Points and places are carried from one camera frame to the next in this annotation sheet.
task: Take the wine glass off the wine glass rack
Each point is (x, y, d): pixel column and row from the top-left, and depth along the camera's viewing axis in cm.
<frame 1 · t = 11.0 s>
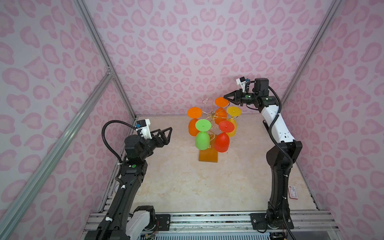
left hand: (166, 127, 72), fingers open
right hand: (227, 95, 79), fingers closed
orange wine glass left: (194, 113, 77), point 35 cm above the table
yellow wine glass: (233, 111, 78), point 34 cm above the table
green wine glass: (202, 138, 77), point 26 cm above the table
red wine glass: (222, 140, 77), point 26 cm above the table

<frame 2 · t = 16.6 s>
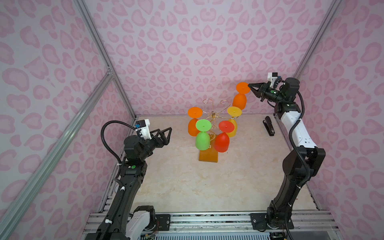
left hand: (165, 127, 71), fingers open
right hand: (252, 84, 74), fingers closed
black stapler: (269, 126, 112), point 3 cm above the table
the other named things where they were.

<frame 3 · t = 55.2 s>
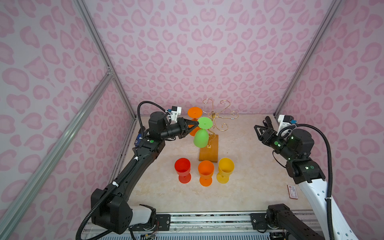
left hand: (199, 122, 67), fingers closed
right hand: (257, 126, 66), fingers open
yellow wine glass: (226, 167, 81), point 12 cm above the table
red wine glass: (182, 166, 79), point 15 cm above the table
orange wine glass rear: (206, 169, 81), point 12 cm above the table
the other named things where they were.

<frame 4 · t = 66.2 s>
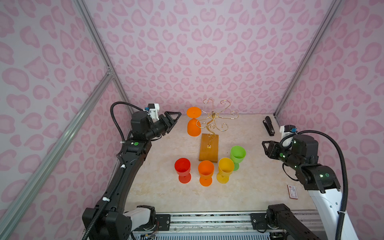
left hand: (181, 114, 68), fingers open
right hand: (267, 142, 67), fingers open
green wine glass: (237, 154, 88), point 10 cm above the table
the other named things where they were.

